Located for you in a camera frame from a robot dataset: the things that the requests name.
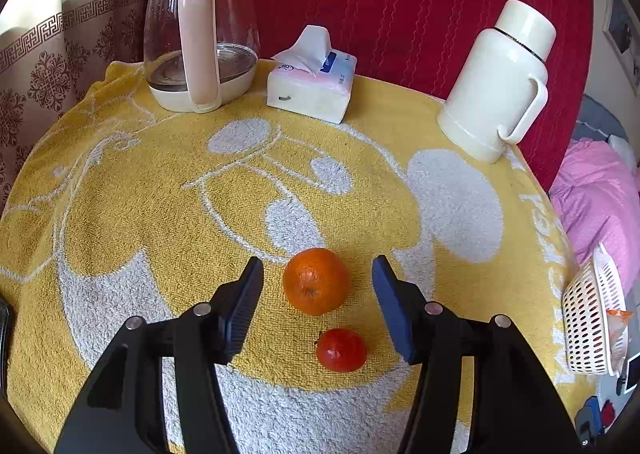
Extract round orange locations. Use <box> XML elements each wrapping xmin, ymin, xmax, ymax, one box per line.
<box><xmin>282</xmin><ymin>247</ymin><xmax>352</xmax><ymax>316</ymax></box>

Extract wall picture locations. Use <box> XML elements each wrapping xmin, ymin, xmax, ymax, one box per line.
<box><xmin>602</xmin><ymin>0</ymin><xmax>640</xmax><ymax>55</ymax></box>

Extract white perforated plastic basket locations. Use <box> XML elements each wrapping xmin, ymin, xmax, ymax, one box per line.
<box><xmin>562</xmin><ymin>242</ymin><xmax>632</xmax><ymax>377</ymax></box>

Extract small red tomato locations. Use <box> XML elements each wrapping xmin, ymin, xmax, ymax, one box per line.
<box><xmin>314</xmin><ymin>328</ymin><xmax>367</xmax><ymax>373</ymax></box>

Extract pink cloth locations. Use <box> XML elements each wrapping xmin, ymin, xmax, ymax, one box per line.
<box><xmin>549</xmin><ymin>139</ymin><xmax>640</xmax><ymax>295</ymax></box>

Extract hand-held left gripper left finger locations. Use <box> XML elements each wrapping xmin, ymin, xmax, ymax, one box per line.
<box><xmin>54</xmin><ymin>256</ymin><xmax>265</xmax><ymax>454</ymax></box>

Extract patterned beige curtain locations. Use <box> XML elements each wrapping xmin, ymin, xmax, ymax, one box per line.
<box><xmin>0</xmin><ymin>0</ymin><xmax>166</xmax><ymax>215</ymax></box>

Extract yellow printed towel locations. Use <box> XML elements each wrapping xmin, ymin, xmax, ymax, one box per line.
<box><xmin>0</xmin><ymin>59</ymin><xmax>601</xmax><ymax>454</ymax></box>

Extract cream thermos jug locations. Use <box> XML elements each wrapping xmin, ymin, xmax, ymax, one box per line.
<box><xmin>436</xmin><ymin>0</ymin><xmax>557</xmax><ymax>164</ymax></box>

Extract glass kettle with pink handle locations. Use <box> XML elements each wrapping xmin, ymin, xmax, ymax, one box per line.
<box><xmin>143</xmin><ymin>0</ymin><xmax>261</xmax><ymax>114</ymax></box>

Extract grey cloth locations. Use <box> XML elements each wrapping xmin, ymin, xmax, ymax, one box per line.
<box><xmin>572</xmin><ymin>94</ymin><xmax>631</xmax><ymax>142</ymax></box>

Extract tissue pack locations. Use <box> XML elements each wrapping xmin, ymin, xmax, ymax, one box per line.
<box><xmin>266</xmin><ymin>25</ymin><xmax>358</xmax><ymax>125</ymax></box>

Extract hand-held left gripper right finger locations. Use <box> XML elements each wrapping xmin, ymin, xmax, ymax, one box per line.
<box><xmin>371</xmin><ymin>255</ymin><xmax>583</xmax><ymax>454</ymax></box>

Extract red quilted blanket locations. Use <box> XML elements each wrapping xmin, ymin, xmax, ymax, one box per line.
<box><xmin>160</xmin><ymin>0</ymin><xmax>596</xmax><ymax>195</ymax></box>

